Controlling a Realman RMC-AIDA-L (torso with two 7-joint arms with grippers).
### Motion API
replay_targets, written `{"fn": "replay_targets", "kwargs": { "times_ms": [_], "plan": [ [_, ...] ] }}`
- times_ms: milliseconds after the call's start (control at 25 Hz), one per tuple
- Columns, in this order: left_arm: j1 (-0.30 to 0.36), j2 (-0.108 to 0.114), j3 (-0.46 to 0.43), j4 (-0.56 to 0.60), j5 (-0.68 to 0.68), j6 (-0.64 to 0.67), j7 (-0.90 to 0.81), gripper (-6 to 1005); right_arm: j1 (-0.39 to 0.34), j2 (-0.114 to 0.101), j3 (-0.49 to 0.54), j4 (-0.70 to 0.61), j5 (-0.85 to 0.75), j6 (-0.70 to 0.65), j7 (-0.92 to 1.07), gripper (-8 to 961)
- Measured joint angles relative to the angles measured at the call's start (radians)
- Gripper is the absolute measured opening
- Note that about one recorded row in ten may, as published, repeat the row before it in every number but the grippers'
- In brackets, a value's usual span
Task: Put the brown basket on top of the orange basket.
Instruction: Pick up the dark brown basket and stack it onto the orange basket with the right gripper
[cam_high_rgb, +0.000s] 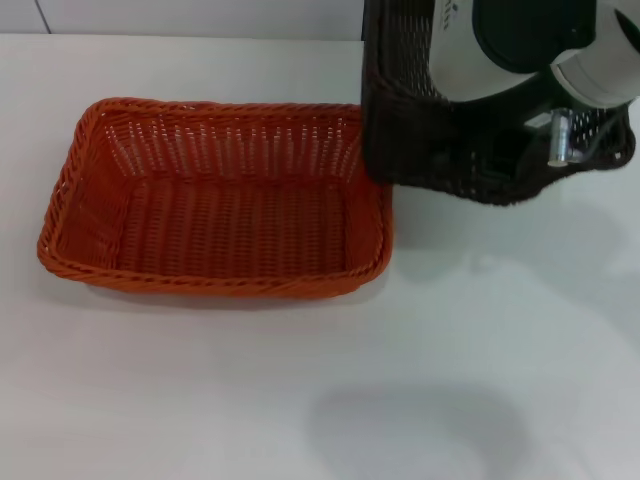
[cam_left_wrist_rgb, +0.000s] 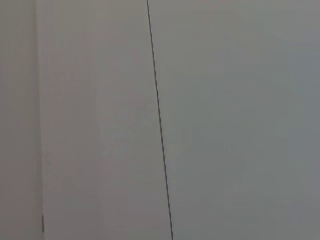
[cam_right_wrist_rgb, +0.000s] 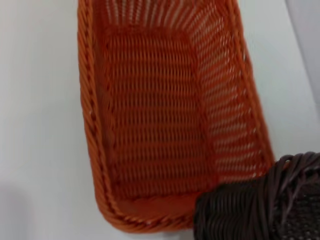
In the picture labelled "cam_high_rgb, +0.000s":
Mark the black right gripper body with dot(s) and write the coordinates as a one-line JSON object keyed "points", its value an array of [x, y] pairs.
{"points": [[505, 155]]}

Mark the dark brown woven plastic basket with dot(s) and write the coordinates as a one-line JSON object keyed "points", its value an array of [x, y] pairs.
{"points": [[405, 130]]}

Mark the orange woven plastic basket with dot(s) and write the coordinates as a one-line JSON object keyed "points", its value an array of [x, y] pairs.
{"points": [[225, 225]]}

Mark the silver metal cylinder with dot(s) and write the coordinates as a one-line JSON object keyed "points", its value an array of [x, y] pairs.
{"points": [[559, 137]]}

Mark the grey wrist camera housing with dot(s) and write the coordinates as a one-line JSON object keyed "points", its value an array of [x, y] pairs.
{"points": [[500, 35]]}

